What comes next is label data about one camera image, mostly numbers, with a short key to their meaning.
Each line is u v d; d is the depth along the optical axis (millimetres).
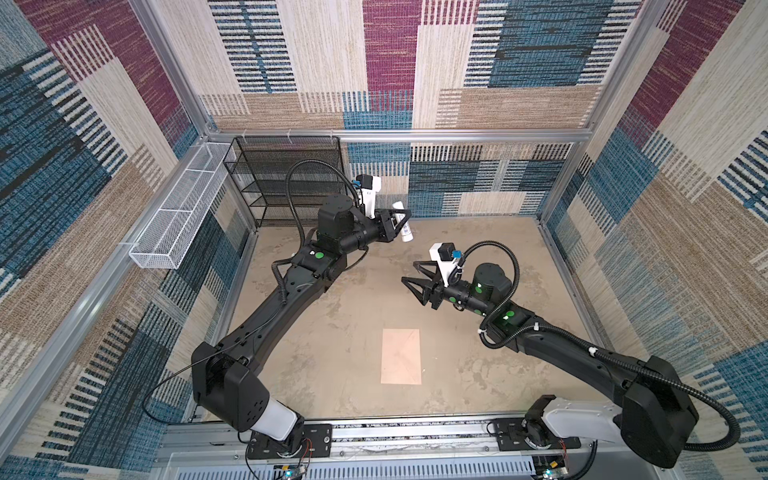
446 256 615
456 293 648
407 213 686
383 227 619
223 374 407
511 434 727
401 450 729
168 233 939
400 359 860
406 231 690
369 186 625
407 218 686
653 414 401
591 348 470
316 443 732
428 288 639
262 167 1050
